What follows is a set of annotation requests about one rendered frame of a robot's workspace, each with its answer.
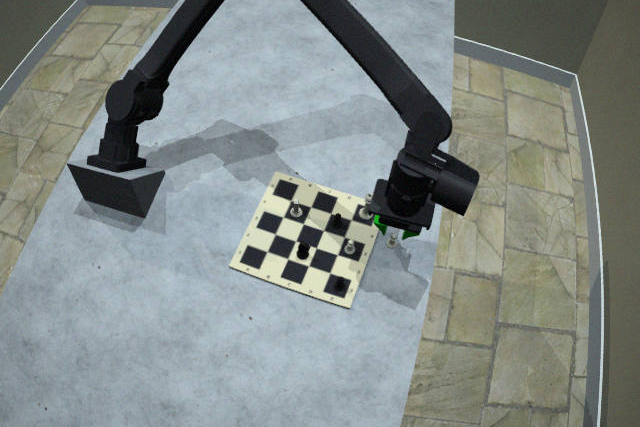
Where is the white pawn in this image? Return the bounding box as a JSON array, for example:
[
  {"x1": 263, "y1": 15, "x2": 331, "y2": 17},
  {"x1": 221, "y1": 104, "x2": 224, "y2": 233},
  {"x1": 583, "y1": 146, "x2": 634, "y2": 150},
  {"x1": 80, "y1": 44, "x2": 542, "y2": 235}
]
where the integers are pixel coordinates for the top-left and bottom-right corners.
[
  {"x1": 344, "y1": 240, "x2": 355, "y2": 255},
  {"x1": 386, "y1": 234, "x2": 397, "y2": 249}
]

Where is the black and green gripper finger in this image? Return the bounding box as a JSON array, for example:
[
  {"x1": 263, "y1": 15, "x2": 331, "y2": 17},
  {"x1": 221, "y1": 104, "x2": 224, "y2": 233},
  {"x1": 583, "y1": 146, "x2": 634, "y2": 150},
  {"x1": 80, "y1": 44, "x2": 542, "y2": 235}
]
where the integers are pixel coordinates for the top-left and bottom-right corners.
[
  {"x1": 402, "y1": 230, "x2": 421, "y2": 240},
  {"x1": 374, "y1": 215, "x2": 387, "y2": 236}
]

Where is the chessboard with pieces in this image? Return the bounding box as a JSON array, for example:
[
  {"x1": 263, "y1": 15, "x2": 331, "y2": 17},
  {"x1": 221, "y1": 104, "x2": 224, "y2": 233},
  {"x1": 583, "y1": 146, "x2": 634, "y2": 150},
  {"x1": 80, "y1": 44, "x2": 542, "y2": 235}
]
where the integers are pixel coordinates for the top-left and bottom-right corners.
[{"x1": 229, "y1": 172, "x2": 379, "y2": 309}]

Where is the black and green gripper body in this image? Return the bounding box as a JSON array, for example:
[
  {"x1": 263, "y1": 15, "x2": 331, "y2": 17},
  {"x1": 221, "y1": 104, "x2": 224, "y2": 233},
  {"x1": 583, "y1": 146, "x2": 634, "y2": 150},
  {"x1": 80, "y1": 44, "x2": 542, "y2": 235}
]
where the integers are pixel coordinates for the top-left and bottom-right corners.
[{"x1": 368, "y1": 179, "x2": 436, "y2": 234}]

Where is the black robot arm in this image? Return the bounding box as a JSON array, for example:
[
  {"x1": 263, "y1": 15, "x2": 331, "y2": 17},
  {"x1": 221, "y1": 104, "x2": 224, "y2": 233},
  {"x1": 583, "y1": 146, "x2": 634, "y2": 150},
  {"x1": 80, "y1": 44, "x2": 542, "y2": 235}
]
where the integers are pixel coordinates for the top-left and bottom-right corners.
[{"x1": 87, "y1": 0, "x2": 480, "y2": 216}]

